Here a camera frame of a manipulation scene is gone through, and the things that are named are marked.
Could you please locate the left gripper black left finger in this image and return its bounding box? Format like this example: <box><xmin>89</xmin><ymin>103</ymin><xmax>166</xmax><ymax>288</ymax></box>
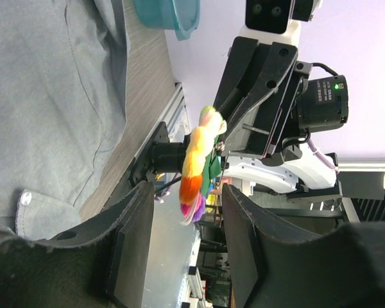
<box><xmin>0</xmin><ymin>182</ymin><xmax>154</xmax><ymax>307</ymax></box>

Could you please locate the teal plastic tray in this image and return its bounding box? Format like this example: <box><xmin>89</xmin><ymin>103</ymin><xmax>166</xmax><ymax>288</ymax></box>
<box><xmin>133</xmin><ymin>0</ymin><xmax>200</xmax><ymax>41</ymax></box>

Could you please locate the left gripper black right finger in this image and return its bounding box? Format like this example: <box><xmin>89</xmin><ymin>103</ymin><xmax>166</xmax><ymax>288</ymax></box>
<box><xmin>222</xmin><ymin>185</ymin><xmax>385</xmax><ymax>307</ymax></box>

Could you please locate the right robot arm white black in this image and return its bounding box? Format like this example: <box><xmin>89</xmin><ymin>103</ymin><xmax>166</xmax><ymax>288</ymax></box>
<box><xmin>149</xmin><ymin>37</ymin><xmax>348</xmax><ymax>201</ymax></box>

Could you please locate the colourful pompom flower brooch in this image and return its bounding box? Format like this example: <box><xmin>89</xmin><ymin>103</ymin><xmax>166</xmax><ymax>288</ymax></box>
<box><xmin>179</xmin><ymin>106</ymin><xmax>227</xmax><ymax>226</ymax></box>

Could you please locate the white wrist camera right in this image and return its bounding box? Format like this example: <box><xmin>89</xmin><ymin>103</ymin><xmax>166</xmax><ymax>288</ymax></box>
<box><xmin>239</xmin><ymin>0</ymin><xmax>322</xmax><ymax>47</ymax></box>

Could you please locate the grey button-up shirt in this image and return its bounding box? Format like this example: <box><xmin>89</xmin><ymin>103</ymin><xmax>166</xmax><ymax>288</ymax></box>
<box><xmin>0</xmin><ymin>1</ymin><xmax>128</xmax><ymax>240</ymax></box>

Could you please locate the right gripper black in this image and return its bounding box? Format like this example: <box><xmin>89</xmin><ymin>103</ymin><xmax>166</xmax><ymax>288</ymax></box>
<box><xmin>214</xmin><ymin>37</ymin><xmax>349</xmax><ymax>160</ymax></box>

